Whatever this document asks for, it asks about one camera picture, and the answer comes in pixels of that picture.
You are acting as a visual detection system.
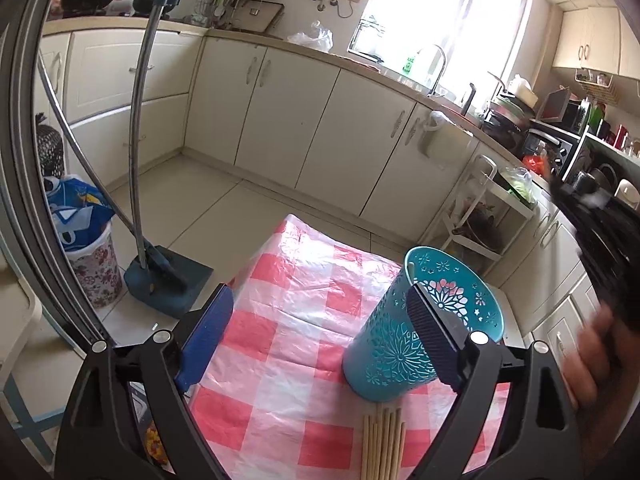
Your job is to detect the floral trash bin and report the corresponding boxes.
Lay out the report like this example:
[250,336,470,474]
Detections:
[66,222,124,309]

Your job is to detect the white plastic bag on counter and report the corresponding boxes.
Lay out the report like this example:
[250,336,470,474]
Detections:
[286,21,333,53]

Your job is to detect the teal dustpan with handle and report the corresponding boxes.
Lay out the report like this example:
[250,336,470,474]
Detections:
[125,0,213,318]

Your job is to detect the blue white plastic bag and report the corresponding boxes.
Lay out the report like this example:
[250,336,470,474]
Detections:
[44,176,115,252]

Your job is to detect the white electric kettle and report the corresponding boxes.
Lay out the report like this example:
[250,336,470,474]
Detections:
[614,179,640,211]

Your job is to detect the person's right hand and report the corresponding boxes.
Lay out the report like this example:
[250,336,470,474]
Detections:
[562,304,614,411]

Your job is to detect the red white checkered tablecloth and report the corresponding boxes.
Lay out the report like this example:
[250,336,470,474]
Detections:
[186,212,511,480]

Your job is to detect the teal perforated plastic basket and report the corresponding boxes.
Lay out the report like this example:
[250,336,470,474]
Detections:
[343,246,504,402]

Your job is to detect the white rolling kitchen cart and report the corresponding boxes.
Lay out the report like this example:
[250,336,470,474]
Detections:
[421,154,539,275]

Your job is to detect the white bag holder on cabinet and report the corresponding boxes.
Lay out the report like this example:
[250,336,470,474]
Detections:
[420,110,475,165]

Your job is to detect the red plastic bag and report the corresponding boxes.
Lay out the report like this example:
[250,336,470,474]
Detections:
[522,155,550,180]

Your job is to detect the black toaster oven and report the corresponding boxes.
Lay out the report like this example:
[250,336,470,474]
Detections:
[520,119,580,177]

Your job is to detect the green dish soap bottle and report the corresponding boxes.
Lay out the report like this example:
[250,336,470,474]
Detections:
[402,54,416,76]

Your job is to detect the broom with metal handle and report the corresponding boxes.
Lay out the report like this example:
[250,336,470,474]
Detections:
[34,54,189,291]

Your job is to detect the chrome kitchen faucet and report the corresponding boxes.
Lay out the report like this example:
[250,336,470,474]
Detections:
[427,44,448,96]

